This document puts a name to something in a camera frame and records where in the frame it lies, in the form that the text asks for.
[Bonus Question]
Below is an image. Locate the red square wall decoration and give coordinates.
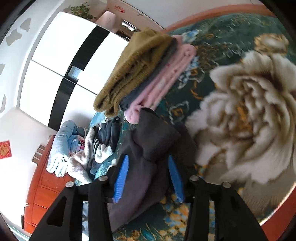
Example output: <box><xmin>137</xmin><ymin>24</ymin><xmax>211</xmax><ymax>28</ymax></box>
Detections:
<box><xmin>0</xmin><ymin>140</ymin><xmax>12</xmax><ymax>159</ymax></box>

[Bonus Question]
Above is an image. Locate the pile of dark clothes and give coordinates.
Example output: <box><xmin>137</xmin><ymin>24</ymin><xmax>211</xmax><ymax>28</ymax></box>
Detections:
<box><xmin>89</xmin><ymin>116</ymin><xmax>121</xmax><ymax>175</ymax></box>

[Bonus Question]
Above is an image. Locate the grey wall sticker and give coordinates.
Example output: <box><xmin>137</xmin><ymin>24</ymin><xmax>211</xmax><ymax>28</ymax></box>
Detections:
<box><xmin>6</xmin><ymin>19</ymin><xmax>31</xmax><ymax>46</ymax></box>

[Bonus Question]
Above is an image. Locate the wooden bed footboard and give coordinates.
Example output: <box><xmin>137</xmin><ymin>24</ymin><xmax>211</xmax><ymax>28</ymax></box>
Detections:
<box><xmin>164</xmin><ymin>5</ymin><xmax>281</xmax><ymax>32</ymax></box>

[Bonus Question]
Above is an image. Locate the grey hoodie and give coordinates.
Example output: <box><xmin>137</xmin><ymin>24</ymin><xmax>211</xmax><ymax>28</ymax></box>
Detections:
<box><xmin>105</xmin><ymin>108</ymin><xmax>197</xmax><ymax>233</ymax></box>

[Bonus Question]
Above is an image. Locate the green potted plant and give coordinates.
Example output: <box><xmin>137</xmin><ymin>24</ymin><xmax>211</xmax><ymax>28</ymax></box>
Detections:
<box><xmin>69</xmin><ymin>2</ymin><xmax>97</xmax><ymax>22</ymax></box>

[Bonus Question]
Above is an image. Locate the white wardrobe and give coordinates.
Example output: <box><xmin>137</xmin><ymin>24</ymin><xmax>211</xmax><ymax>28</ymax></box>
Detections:
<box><xmin>18</xmin><ymin>11</ymin><xmax>132</xmax><ymax>130</ymax></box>

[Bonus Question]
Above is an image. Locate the floral fleece blanket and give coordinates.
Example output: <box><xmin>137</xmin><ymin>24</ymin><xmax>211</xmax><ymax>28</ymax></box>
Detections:
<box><xmin>75</xmin><ymin>13</ymin><xmax>296</xmax><ymax>241</ymax></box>

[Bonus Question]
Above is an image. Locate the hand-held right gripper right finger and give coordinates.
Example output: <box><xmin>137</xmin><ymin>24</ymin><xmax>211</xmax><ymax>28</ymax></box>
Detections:
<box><xmin>168</xmin><ymin>155</ymin><xmax>270</xmax><ymax>241</ymax></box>

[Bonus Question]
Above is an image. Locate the striped white garment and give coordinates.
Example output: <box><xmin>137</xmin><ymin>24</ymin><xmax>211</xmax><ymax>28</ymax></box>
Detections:
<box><xmin>93</xmin><ymin>137</ymin><xmax>114</xmax><ymax>164</ymax></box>

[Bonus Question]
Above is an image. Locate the beige fuzzy blanket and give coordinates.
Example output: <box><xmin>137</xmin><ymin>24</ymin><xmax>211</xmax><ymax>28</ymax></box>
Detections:
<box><xmin>68</xmin><ymin>126</ymin><xmax>99</xmax><ymax>186</ymax></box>

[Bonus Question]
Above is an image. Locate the light blue quilt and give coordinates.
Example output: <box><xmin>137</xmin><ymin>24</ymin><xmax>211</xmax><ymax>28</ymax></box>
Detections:
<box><xmin>46</xmin><ymin>120</ymin><xmax>86</xmax><ymax>178</ymax></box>

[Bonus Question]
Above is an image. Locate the wooden door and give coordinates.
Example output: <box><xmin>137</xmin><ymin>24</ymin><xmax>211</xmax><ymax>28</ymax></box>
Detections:
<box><xmin>96</xmin><ymin>10</ymin><xmax>140</xmax><ymax>37</ymax></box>

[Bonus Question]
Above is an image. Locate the dark grey folded garment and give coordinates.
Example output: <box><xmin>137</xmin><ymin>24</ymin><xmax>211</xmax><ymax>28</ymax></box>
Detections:
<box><xmin>120</xmin><ymin>37</ymin><xmax>183</xmax><ymax>112</ymax></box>

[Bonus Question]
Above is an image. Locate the wooden headboard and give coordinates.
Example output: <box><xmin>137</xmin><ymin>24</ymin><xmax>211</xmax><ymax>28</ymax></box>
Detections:
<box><xmin>21</xmin><ymin>137</ymin><xmax>78</xmax><ymax>234</ymax></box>

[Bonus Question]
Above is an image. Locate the pink folded garment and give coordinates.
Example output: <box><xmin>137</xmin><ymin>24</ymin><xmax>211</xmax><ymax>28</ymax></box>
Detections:
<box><xmin>124</xmin><ymin>44</ymin><xmax>197</xmax><ymax>124</ymax></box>

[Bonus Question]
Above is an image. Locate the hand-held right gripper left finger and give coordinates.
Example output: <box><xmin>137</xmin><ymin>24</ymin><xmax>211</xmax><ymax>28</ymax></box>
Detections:
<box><xmin>29</xmin><ymin>154</ymin><xmax>130</xmax><ymax>241</ymax></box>

